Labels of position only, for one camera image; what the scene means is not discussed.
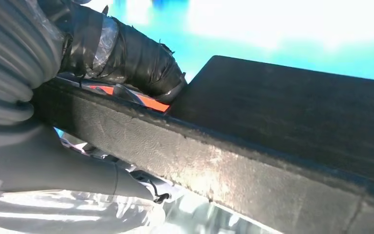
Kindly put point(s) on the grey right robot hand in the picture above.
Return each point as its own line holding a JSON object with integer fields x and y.
{"x": 135, "y": 61}

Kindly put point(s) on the blue metal shelf rack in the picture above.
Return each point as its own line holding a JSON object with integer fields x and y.
{"x": 206, "y": 38}

